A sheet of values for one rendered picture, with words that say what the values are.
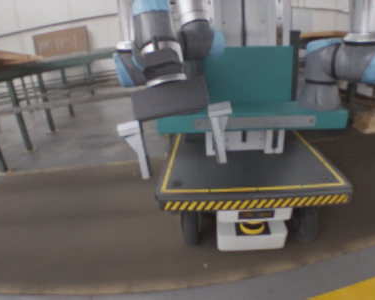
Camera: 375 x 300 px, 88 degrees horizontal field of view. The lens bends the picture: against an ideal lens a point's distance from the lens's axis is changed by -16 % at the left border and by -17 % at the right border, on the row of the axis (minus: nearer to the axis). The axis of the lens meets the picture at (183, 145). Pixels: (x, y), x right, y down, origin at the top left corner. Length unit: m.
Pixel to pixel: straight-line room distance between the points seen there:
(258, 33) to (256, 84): 0.21
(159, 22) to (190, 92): 0.14
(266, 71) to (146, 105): 0.60
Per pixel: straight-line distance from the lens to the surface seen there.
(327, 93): 0.84
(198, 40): 0.55
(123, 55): 0.71
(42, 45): 8.28
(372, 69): 0.76
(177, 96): 0.39
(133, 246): 1.07
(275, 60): 0.91
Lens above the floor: 0.78
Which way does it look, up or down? 23 degrees down
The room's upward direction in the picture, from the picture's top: 5 degrees counter-clockwise
